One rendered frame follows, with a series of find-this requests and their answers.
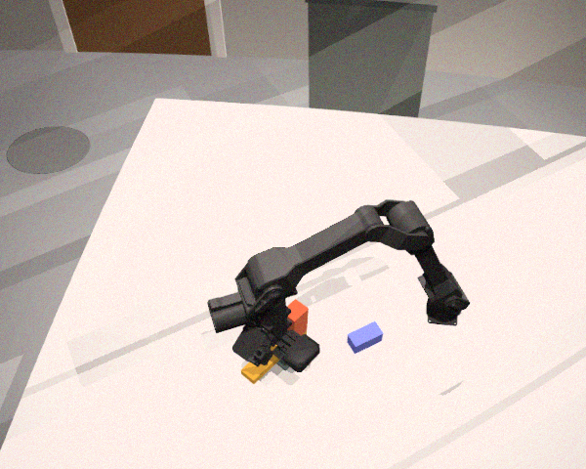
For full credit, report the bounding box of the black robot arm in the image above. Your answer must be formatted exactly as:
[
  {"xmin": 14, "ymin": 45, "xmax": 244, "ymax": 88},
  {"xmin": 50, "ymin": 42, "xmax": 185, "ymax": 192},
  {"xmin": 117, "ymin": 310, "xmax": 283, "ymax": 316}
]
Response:
[{"xmin": 207, "ymin": 199, "xmax": 470, "ymax": 366}]

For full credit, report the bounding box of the blue rectangular block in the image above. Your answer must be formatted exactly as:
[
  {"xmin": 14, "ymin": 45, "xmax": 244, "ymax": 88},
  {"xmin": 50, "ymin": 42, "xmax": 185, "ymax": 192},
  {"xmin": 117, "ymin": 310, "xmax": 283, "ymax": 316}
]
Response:
[{"xmin": 347, "ymin": 321, "xmax": 384, "ymax": 354}]

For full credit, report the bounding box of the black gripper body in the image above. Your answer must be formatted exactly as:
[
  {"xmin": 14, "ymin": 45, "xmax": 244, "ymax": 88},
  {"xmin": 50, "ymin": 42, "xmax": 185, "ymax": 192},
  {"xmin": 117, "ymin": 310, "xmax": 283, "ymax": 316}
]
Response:
[{"xmin": 249, "ymin": 307, "xmax": 320, "ymax": 372}]

